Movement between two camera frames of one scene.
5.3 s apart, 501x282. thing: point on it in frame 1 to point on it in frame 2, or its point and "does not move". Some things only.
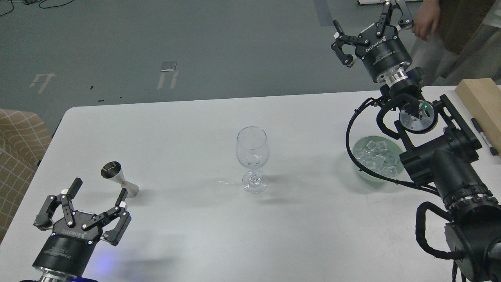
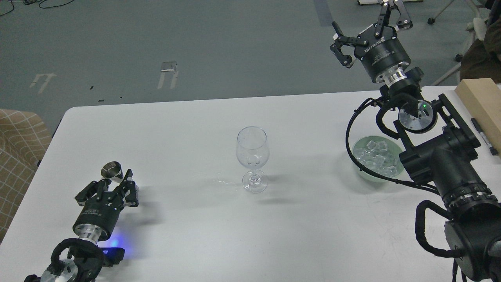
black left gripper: (67, 251) to (98, 216)
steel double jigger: (113, 170) does not move
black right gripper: (381, 49) does not move
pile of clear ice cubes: (375, 156) does not move
